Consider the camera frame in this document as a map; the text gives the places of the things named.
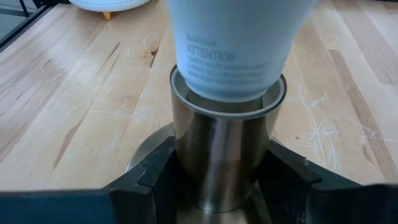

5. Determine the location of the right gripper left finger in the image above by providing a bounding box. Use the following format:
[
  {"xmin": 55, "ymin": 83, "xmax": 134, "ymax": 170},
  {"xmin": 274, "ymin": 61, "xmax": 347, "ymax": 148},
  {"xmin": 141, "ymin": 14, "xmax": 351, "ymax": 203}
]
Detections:
[{"xmin": 0, "ymin": 136, "xmax": 187, "ymax": 224}]

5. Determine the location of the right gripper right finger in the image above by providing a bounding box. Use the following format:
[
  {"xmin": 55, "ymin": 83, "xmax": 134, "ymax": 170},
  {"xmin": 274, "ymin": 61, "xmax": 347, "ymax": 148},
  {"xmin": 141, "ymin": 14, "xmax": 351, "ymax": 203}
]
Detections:
[{"xmin": 253, "ymin": 139, "xmax": 398, "ymax": 224}]

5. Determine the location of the metal lamp base socket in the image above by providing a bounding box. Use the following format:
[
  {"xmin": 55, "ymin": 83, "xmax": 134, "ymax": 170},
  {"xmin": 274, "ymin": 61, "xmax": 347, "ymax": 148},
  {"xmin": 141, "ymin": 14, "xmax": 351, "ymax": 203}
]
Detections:
[{"xmin": 124, "ymin": 64, "xmax": 287, "ymax": 224}]

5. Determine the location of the white lightbulb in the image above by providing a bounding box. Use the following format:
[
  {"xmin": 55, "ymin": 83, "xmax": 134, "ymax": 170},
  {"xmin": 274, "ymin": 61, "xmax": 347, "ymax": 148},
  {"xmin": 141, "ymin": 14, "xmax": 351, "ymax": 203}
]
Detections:
[{"xmin": 166, "ymin": 0, "xmax": 318, "ymax": 103}]

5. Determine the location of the white ribbed bowl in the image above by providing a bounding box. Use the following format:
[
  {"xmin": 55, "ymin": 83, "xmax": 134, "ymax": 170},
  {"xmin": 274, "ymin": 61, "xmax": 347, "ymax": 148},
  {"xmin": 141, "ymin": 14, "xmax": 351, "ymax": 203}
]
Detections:
[{"xmin": 68, "ymin": 0, "xmax": 151, "ymax": 21}]

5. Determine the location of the black table frame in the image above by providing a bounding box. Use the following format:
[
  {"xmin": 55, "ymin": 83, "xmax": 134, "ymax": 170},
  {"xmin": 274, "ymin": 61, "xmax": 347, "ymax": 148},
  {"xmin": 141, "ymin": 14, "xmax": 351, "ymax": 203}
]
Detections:
[{"xmin": 0, "ymin": 0, "xmax": 71, "ymax": 53}]

